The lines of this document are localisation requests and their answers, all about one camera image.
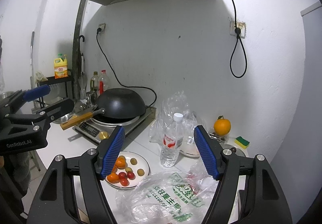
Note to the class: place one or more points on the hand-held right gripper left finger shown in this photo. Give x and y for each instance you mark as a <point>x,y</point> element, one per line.
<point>113,151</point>

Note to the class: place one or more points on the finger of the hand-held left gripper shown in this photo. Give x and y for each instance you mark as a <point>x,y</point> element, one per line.
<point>60,108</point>
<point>37,92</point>

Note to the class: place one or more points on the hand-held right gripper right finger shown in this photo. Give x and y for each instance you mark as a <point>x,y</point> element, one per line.
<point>207,153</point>

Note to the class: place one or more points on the tan longan fruit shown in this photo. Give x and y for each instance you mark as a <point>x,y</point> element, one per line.
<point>140,171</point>
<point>122,157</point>
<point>133,161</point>
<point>128,169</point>

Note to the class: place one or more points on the small orange mandarin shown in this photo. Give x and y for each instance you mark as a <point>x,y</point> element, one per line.
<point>121,162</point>
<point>114,169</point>
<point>113,178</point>

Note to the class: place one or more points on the red cherry tomato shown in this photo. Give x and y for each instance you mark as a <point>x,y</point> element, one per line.
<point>124,182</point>
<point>130,175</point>
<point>122,175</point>

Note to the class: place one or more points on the white round plate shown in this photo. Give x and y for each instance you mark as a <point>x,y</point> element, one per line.
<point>144,161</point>

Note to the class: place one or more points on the green printed plastic bag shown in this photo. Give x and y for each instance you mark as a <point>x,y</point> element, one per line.
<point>161,188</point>

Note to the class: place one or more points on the steel pot with lid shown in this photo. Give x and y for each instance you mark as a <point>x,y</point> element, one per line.
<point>63,118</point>

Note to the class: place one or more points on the white cloth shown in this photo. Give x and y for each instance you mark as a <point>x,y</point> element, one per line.
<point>41,76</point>

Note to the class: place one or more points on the gold cooker knob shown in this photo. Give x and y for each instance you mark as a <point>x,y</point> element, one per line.
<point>104,136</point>

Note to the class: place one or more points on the black metal rack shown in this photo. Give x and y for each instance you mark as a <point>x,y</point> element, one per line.
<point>50,78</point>

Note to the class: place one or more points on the white round pot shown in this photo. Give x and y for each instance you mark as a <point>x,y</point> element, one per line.
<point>187,149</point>

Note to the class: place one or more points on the crumpled clear plastic bag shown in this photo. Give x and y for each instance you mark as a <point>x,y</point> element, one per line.
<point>201,176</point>

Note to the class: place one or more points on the steel lid with brown knob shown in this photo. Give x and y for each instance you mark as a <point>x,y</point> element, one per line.
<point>234,149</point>

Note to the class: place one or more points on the grey metal pole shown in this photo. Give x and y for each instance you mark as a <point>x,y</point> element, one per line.
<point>31,63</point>

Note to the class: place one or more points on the steel utensil holder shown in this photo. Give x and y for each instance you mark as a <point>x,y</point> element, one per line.
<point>89,100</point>

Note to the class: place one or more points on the steel bowl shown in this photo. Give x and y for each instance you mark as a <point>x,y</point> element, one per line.
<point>7,94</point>

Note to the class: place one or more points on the large orange with leaf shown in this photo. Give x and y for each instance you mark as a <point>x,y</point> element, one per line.
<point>222,126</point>

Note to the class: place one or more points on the silver induction cooker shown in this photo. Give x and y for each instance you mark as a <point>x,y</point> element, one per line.
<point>88,129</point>

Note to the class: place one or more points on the yellow detergent bottle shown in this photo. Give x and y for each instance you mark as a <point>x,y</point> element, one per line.
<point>61,68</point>

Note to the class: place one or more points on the yellow green sponge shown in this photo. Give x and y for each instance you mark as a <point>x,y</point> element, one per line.
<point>242,142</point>

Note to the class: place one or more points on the clear water bottle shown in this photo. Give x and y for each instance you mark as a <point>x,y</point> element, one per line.
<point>171,153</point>

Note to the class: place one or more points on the clear oil bottle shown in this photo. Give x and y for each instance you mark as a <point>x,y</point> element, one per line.
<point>94,81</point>

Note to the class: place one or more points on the black folded umbrella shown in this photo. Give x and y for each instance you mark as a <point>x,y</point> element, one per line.
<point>82,70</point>

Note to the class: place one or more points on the red cap plastic bottle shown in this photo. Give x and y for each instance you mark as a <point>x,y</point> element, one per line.
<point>102,83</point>

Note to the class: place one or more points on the tall clear plastic bag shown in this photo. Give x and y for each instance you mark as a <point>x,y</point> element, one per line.
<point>173,103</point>

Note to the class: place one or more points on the small wall socket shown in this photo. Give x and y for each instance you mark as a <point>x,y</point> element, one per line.
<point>102,25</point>

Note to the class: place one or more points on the dirty wall socket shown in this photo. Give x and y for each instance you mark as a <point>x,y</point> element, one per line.
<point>241,25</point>

